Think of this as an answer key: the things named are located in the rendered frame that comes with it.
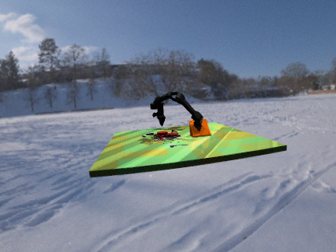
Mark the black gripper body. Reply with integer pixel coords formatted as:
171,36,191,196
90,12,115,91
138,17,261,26
157,110,166,120

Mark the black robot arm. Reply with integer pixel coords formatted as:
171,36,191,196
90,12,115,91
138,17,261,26
150,92,204,128

